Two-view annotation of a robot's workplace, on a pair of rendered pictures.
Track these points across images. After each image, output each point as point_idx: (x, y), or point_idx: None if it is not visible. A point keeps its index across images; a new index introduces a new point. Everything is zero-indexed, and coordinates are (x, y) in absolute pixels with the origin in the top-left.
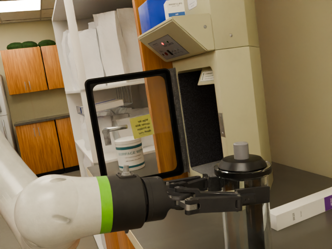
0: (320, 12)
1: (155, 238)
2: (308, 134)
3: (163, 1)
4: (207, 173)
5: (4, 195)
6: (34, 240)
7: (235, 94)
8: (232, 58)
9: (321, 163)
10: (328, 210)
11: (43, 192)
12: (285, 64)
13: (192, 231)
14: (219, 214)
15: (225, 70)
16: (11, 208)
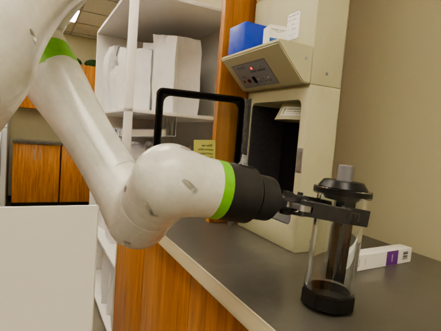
0: (403, 77)
1: (214, 261)
2: None
3: (260, 27)
4: None
5: (102, 163)
6: (154, 203)
7: (319, 133)
8: (323, 96)
9: (374, 226)
10: (388, 266)
11: (174, 154)
12: (354, 123)
13: (253, 262)
14: (277, 252)
15: (314, 106)
16: (107, 178)
